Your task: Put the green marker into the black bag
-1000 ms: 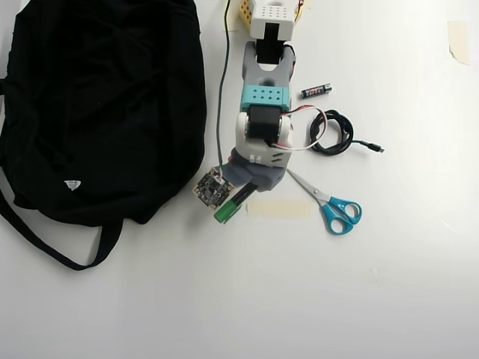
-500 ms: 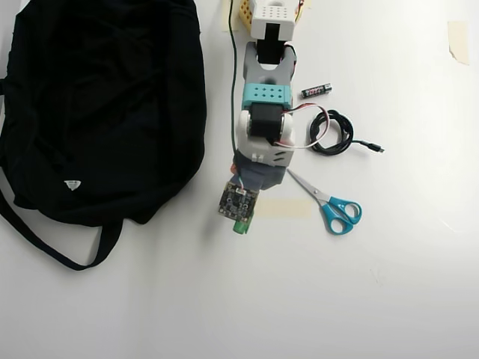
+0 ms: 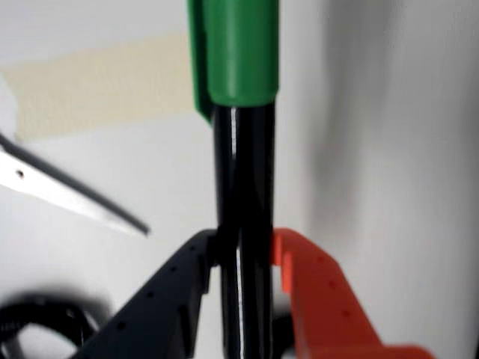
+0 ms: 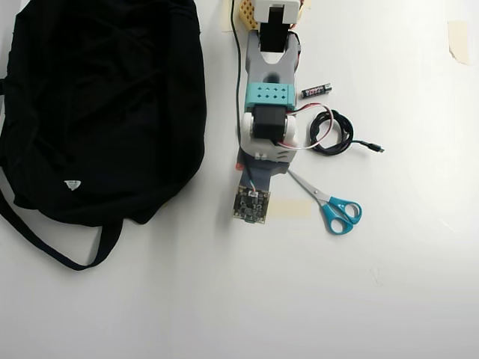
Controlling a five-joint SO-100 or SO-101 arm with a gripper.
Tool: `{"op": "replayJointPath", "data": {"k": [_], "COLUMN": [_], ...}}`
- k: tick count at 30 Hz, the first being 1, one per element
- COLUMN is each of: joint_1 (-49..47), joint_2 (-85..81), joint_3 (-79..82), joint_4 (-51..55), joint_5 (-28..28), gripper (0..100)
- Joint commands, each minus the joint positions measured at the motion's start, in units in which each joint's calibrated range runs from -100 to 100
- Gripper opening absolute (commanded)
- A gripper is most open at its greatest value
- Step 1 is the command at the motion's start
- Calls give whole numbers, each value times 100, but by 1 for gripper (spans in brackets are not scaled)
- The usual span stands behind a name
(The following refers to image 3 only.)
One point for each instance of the long beige masking tape strip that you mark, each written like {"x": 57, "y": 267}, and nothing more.
{"x": 101, "y": 86}

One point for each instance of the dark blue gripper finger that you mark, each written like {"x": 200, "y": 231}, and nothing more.
{"x": 161, "y": 310}

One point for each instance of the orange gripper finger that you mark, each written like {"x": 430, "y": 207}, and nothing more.
{"x": 322, "y": 299}

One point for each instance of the green and black marker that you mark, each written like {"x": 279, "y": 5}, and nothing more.
{"x": 239, "y": 56}

